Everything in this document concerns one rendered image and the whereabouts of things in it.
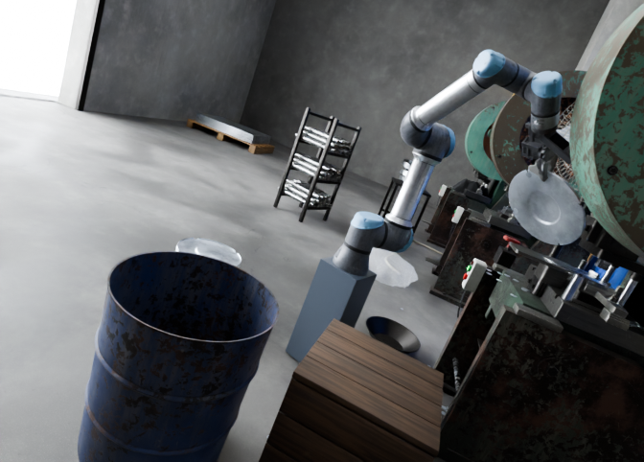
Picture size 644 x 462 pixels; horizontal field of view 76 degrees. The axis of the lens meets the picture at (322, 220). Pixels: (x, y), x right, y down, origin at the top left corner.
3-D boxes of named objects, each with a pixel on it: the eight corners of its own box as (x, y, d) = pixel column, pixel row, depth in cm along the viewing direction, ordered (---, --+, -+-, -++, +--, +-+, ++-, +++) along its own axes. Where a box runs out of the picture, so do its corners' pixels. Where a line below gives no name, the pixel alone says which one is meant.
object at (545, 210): (526, 244, 157) (528, 243, 157) (597, 245, 129) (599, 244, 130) (496, 176, 154) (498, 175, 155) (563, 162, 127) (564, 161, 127)
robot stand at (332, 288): (285, 351, 176) (320, 258, 164) (309, 339, 191) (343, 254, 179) (316, 377, 167) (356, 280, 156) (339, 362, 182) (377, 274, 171)
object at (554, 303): (553, 318, 130) (563, 302, 128) (523, 275, 173) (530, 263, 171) (653, 360, 125) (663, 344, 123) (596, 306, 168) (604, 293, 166)
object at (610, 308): (606, 322, 124) (624, 292, 121) (586, 302, 140) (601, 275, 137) (627, 331, 123) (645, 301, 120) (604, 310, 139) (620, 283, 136)
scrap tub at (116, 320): (25, 453, 99) (61, 281, 87) (142, 365, 139) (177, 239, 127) (172, 544, 92) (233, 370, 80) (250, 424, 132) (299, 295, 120)
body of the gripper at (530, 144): (535, 146, 136) (537, 113, 129) (561, 153, 130) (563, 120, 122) (520, 157, 134) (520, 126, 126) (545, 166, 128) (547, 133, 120)
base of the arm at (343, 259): (325, 259, 165) (333, 237, 162) (344, 256, 177) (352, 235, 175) (355, 278, 157) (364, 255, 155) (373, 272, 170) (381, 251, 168)
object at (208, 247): (195, 270, 166) (195, 268, 166) (166, 238, 185) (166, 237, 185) (252, 267, 187) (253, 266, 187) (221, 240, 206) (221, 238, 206)
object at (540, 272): (500, 282, 147) (517, 248, 144) (494, 270, 161) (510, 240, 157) (570, 311, 143) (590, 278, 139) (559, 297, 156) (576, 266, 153)
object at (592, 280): (583, 290, 140) (590, 279, 139) (569, 278, 155) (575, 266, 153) (610, 302, 139) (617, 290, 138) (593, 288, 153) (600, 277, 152)
